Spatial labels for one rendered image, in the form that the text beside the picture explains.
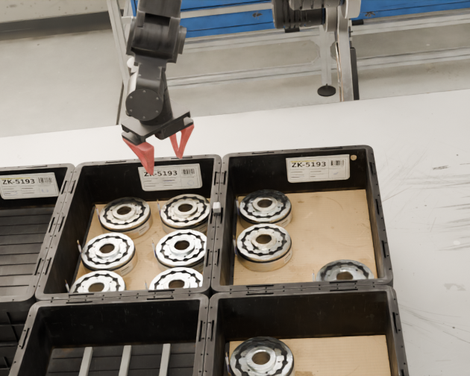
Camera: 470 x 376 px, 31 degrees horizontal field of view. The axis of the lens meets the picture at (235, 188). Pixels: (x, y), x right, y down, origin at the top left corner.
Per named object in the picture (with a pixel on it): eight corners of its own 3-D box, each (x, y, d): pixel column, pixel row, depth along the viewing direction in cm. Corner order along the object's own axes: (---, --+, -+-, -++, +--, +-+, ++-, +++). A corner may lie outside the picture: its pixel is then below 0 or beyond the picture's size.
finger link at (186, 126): (201, 159, 147) (193, 113, 142) (168, 177, 144) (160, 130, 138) (177, 145, 152) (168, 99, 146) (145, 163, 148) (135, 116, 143)
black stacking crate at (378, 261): (229, 200, 179) (223, 155, 172) (371, 192, 176) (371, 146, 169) (219, 342, 147) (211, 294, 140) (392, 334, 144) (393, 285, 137)
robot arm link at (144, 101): (186, 22, 133) (132, 12, 132) (186, 57, 124) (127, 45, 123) (173, 88, 140) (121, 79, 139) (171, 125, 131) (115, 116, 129)
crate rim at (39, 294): (79, 171, 176) (76, 162, 174) (223, 163, 173) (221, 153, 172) (35, 310, 144) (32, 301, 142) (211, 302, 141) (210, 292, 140)
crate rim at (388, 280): (223, 163, 173) (222, 153, 171) (372, 153, 170) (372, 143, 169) (211, 302, 141) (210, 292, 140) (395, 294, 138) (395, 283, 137)
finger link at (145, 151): (185, 168, 146) (177, 121, 140) (151, 187, 142) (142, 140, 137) (161, 154, 150) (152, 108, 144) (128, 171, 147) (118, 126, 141)
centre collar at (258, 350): (245, 349, 138) (245, 347, 138) (276, 347, 138) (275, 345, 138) (246, 373, 134) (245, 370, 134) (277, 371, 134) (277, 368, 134)
